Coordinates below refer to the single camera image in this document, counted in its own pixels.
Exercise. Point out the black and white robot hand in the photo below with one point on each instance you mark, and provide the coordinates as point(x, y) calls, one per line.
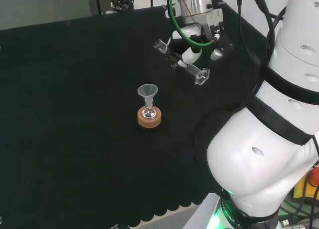
point(216, 24)

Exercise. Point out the clear glass graduated cylinder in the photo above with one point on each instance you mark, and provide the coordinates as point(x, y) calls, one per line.
point(200, 75)

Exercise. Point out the clear plastic funnel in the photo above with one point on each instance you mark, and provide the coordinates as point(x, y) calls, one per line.
point(147, 90)

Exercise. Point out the dark equipment rack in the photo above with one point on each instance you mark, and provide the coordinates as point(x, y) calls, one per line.
point(119, 2)

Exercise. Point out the clear round-bottom flask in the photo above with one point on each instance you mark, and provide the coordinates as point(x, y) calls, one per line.
point(149, 113)

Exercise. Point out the black bench cloth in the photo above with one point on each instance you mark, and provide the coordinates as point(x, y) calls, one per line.
point(74, 114)

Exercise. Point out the yellow stop button box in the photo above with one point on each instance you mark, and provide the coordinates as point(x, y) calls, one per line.
point(309, 186)

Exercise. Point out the pale board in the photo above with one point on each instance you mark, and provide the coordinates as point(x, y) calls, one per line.
point(174, 219)

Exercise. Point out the silver usb plug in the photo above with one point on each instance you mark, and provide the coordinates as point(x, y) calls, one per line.
point(285, 222)

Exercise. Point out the small clear clip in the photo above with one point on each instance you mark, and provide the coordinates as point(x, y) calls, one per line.
point(114, 226)

